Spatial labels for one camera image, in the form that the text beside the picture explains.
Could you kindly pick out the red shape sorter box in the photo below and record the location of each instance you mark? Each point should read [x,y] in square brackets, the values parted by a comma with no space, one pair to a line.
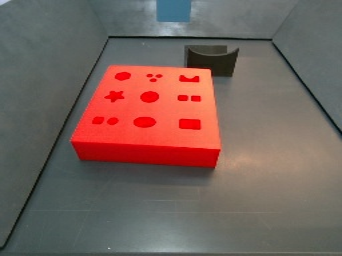
[151,115]

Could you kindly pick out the dark grey arch block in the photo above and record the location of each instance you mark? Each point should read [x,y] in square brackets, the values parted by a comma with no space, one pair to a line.
[214,57]

